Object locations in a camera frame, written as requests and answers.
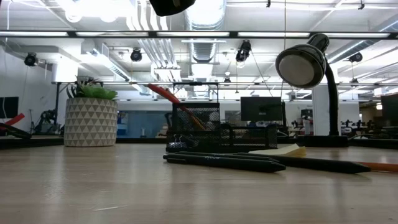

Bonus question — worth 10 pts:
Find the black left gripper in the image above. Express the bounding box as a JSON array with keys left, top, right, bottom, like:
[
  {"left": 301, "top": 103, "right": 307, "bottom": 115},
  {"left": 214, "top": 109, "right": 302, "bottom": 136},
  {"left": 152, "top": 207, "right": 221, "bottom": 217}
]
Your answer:
[{"left": 149, "top": 0, "right": 197, "bottom": 17}]

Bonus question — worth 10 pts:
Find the orange pencil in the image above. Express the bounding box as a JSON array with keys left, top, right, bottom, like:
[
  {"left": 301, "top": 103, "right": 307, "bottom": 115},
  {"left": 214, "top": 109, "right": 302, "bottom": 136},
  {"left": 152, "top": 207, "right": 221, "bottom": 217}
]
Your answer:
[
  {"left": 357, "top": 161, "right": 398, "bottom": 174},
  {"left": 167, "top": 90, "right": 206, "bottom": 131}
]

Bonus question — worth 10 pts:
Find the black pen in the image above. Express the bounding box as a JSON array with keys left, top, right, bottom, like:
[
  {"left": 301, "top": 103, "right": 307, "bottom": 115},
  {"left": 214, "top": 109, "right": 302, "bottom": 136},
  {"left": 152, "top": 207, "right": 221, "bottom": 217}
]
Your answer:
[
  {"left": 178, "top": 151, "right": 280, "bottom": 162},
  {"left": 238, "top": 152, "right": 373, "bottom": 175},
  {"left": 163, "top": 154, "right": 287, "bottom": 174}
]

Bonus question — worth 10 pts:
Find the yellow sticky note pad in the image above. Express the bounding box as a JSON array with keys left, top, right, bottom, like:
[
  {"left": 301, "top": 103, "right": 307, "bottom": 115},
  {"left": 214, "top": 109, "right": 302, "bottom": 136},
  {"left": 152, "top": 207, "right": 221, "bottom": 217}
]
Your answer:
[{"left": 248, "top": 143, "right": 307, "bottom": 159}]

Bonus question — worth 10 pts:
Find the black mesh desk organizer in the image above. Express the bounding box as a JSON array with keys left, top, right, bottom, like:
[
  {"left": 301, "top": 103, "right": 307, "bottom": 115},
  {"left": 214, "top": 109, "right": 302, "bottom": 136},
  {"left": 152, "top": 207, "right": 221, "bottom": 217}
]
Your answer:
[{"left": 165, "top": 102, "right": 279, "bottom": 154}]

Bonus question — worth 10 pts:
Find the black ceiling spotlight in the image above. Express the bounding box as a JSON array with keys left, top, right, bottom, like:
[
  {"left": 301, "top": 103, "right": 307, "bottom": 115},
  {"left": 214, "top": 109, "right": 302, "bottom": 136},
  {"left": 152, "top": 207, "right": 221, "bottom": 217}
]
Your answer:
[
  {"left": 130, "top": 48, "right": 143, "bottom": 63},
  {"left": 24, "top": 52, "right": 39, "bottom": 67},
  {"left": 348, "top": 52, "right": 364, "bottom": 64},
  {"left": 235, "top": 39, "right": 252, "bottom": 63}
]

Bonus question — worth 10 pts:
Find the green succulent plant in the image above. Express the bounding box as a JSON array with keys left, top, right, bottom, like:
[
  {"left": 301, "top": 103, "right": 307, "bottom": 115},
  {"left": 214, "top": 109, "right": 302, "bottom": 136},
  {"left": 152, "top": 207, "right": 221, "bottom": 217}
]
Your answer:
[{"left": 67, "top": 77, "right": 118, "bottom": 101}]

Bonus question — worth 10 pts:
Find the black computer monitor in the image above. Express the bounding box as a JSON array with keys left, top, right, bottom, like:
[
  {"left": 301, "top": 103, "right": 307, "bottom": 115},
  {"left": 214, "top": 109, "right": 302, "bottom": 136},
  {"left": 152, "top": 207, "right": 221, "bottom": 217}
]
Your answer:
[
  {"left": 381, "top": 93, "right": 398, "bottom": 127},
  {"left": 240, "top": 96, "right": 284, "bottom": 123}
]

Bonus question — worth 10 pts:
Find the black gooseneck desk lamp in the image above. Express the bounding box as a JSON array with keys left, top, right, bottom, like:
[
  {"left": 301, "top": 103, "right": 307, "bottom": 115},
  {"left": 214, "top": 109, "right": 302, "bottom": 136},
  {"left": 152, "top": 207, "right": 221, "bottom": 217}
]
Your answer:
[{"left": 275, "top": 33, "right": 349, "bottom": 148}]

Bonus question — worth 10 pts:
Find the white triangle-pattern plant pot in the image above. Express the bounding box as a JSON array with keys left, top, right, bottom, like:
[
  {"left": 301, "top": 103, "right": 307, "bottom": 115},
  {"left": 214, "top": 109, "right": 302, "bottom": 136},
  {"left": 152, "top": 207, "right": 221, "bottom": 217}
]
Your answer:
[{"left": 63, "top": 98, "right": 118, "bottom": 148}]

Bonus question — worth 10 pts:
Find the red bar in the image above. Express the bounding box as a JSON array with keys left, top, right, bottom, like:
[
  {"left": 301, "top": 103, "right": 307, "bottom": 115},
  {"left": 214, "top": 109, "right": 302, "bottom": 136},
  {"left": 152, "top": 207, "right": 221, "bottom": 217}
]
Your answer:
[{"left": 0, "top": 113, "right": 26, "bottom": 127}]

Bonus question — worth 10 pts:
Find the black wall screen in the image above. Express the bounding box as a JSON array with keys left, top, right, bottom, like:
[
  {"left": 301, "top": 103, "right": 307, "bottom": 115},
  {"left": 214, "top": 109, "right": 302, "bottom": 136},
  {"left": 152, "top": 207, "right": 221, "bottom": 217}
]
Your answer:
[{"left": 0, "top": 96, "right": 19, "bottom": 119}]

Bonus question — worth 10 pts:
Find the black table frame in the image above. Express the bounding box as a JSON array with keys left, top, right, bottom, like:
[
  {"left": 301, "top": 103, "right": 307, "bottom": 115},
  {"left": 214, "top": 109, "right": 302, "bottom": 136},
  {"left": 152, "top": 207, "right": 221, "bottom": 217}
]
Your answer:
[{"left": 0, "top": 135, "right": 398, "bottom": 151}]

